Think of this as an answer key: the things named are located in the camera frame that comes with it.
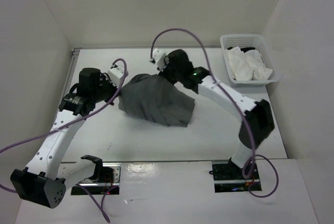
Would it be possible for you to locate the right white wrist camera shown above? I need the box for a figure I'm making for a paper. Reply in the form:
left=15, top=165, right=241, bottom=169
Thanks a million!
left=149, top=49, right=167, bottom=72

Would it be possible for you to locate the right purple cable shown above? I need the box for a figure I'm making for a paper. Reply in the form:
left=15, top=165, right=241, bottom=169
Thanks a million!
left=150, top=28, right=279, bottom=198

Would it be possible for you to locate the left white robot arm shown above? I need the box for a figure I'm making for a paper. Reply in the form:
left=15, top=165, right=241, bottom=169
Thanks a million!
left=10, top=65, right=128, bottom=208

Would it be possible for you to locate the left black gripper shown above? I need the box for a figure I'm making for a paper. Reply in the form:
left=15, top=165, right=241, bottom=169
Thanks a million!
left=92, top=74, right=122, bottom=105

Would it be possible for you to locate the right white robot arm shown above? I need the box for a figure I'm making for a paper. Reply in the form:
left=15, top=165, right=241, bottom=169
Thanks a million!
left=152, top=49, right=275, bottom=179

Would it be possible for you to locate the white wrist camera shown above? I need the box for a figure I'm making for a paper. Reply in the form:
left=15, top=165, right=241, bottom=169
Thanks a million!
left=149, top=49, right=167, bottom=72
left=107, top=65, right=128, bottom=87

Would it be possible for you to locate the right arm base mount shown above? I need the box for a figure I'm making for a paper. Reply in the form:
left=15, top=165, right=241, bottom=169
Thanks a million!
left=209, top=161, right=262, bottom=193

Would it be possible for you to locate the grey pleated skirt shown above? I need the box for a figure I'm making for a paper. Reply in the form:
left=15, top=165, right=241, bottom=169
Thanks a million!
left=118, top=74, right=195, bottom=127

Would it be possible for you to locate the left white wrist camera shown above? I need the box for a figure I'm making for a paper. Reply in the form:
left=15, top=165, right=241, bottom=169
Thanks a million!
left=107, top=65, right=128, bottom=87

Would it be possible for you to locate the black garment in basket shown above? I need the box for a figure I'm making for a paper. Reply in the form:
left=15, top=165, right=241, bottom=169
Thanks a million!
left=227, top=47, right=255, bottom=53

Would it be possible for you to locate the white plastic mesh basket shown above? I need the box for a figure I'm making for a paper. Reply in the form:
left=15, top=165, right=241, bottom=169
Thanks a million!
left=220, top=34, right=281, bottom=87

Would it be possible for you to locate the white crumpled cloth in basket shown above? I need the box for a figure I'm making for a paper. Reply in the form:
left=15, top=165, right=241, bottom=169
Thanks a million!
left=225, top=46, right=273, bottom=81

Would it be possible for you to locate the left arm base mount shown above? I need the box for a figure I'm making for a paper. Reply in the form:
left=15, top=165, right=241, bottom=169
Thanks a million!
left=70, top=162, right=122, bottom=196

